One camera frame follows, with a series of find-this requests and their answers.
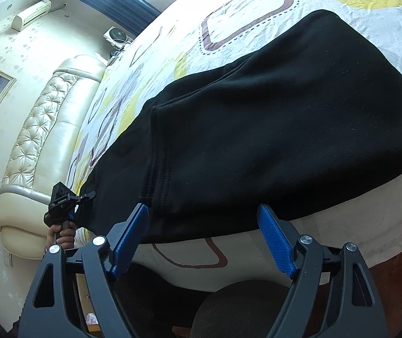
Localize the white wall air conditioner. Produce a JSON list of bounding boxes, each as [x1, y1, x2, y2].
[[11, 0, 53, 32]]

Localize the dark blue curtain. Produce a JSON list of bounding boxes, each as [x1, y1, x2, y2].
[[47, 0, 162, 40]]

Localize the cream tufted leather headboard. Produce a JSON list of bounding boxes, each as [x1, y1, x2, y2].
[[0, 54, 109, 258]]

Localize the white box fan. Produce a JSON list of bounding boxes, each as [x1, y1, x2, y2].
[[103, 26, 131, 48]]

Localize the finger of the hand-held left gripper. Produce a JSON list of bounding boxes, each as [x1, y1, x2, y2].
[[69, 190, 97, 204]]

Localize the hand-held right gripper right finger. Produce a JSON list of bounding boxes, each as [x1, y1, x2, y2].
[[256, 203, 388, 338]]

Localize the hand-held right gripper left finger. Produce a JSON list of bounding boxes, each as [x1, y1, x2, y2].
[[19, 202, 150, 338]]

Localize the black pants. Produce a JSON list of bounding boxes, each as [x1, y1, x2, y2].
[[76, 9, 402, 246]]

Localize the person's left hand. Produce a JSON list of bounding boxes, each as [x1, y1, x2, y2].
[[46, 226, 77, 253]]

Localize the person's leg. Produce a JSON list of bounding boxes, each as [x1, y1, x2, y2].
[[114, 261, 209, 338], [190, 280, 293, 338]]

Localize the bed with patterned sheet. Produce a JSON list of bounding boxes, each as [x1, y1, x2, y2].
[[68, 0, 402, 286]]

